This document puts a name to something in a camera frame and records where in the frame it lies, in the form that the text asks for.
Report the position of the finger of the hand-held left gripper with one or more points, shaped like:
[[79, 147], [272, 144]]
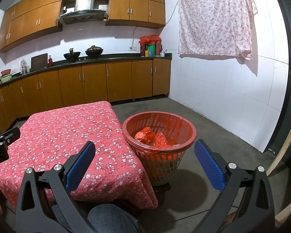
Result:
[[11, 134]]

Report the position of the steel range hood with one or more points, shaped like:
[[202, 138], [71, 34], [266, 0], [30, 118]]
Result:
[[83, 14]]

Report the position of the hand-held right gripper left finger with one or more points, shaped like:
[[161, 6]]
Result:
[[80, 165]]

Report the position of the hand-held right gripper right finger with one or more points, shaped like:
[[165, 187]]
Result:
[[208, 165]]

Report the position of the black wok with lid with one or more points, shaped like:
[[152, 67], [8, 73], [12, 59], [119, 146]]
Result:
[[94, 51]]

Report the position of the dark cutting board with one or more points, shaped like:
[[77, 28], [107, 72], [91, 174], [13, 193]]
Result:
[[39, 62]]

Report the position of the wooden cabinets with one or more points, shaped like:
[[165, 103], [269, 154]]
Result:
[[94, 82], [138, 7]]

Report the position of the pink floral hanging sheet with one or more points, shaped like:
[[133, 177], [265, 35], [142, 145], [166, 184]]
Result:
[[213, 17]]

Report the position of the red floral tablecloth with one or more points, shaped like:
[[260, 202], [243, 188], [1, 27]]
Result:
[[75, 126]]

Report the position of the wall power outlet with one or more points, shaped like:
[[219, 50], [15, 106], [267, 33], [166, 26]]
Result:
[[132, 48]]

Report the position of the red thermos flask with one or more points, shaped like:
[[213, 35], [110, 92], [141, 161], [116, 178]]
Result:
[[143, 49], [158, 49]]

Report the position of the red bag on thermoses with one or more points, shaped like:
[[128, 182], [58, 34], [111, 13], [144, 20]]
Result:
[[150, 38]]

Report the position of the person's jeans leg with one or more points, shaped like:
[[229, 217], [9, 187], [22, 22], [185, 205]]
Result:
[[111, 218]]

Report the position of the red plastic bag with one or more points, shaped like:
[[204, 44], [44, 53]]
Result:
[[162, 139], [144, 136]]

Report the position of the wooden upper cabinets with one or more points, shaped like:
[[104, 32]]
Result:
[[138, 7]]

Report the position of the red basin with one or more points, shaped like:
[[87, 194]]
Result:
[[6, 72]]

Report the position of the glass jar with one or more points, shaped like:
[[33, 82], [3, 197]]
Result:
[[23, 66]]

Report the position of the red plastic basket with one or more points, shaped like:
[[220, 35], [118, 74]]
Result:
[[160, 167]]

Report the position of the red bottle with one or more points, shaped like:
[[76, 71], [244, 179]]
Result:
[[50, 62]]

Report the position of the pale green basin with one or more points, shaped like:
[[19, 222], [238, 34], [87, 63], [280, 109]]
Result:
[[5, 79]]

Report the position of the green box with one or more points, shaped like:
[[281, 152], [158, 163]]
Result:
[[152, 49]]

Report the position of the black countertop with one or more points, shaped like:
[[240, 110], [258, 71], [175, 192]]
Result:
[[118, 57]]

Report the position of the wooden lower cabinets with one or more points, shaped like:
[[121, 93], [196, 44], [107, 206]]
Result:
[[94, 82]]

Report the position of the black open wok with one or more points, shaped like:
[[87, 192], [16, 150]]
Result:
[[72, 56]]

